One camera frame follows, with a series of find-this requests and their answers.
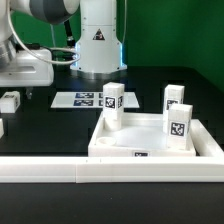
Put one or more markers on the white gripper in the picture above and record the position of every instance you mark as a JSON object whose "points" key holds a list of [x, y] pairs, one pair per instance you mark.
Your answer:
{"points": [[26, 71]]}

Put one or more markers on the white square table top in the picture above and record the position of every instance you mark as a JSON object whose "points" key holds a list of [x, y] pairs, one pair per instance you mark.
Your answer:
{"points": [[141, 135]]}

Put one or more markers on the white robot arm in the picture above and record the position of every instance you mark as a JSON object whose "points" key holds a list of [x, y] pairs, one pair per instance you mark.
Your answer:
{"points": [[93, 48]]}

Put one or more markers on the white block at left edge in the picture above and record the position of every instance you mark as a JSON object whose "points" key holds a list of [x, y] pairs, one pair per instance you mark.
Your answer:
{"points": [[1, 128]]}

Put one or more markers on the white L-shaped obstacle fence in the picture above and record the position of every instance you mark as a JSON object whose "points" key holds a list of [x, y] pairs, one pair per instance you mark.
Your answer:
{"points": [[208, 166]]}

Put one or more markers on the white marker base plate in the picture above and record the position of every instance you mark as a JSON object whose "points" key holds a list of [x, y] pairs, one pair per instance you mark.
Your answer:
{"points": [[89, 100]]}

